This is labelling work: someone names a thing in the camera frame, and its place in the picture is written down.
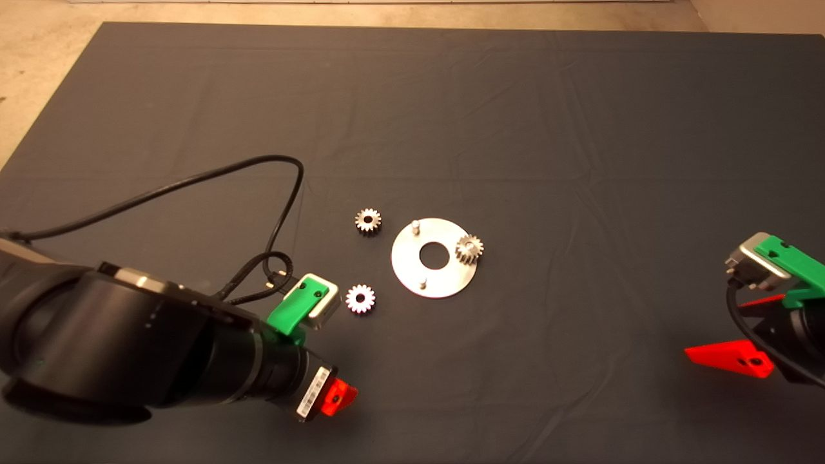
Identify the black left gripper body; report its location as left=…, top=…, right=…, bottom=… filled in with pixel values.
left=258, top=334, right=337, bottom=423

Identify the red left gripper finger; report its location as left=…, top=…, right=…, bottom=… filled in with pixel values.
left=320, top=379, right=359, bottom=417

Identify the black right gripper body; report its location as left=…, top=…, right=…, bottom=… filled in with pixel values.
left=751, top=303, right=825, bottom=387

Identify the small steel planetary gear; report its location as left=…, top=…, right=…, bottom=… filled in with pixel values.
left=345, top=284, right=376, bottom=315
left=455, top=234, right=485, bottom=265
left=354, top=208, right=382, bottom=237

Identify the round metal carrier plate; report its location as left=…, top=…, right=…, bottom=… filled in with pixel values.
left=390, top=218, right=478, bottom=299

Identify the dark grey table cloth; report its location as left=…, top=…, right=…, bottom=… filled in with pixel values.
left=0, top=23, right=825, bottom=464

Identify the thin black right camera cable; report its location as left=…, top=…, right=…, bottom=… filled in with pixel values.
left=726, top=284, right=825, bottom=387

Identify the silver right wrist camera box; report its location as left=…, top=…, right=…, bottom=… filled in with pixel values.
left=725, top=232, right=792, bottom=291

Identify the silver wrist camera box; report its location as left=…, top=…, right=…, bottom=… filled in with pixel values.
left=725, top=232, right=792, bottom=291
left=278, top=274, right=342, bottom=331

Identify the green right camera mount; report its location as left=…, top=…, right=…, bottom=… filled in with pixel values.
left=754, top=237, right=825, bottom=309

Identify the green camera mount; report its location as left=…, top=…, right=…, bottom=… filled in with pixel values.
left=266, top=274, right=328, bottom=336
left=754, top=237, right=825, bottom=309

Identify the green left camera mount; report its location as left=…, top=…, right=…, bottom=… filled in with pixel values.
left=266, top=274, right=328, bottom=336

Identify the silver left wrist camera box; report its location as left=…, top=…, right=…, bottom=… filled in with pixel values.
left=278, top=274, right=342, bottom=331

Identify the black braided cable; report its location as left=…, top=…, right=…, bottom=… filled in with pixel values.
left=216, top=251, right=292, bottom=304

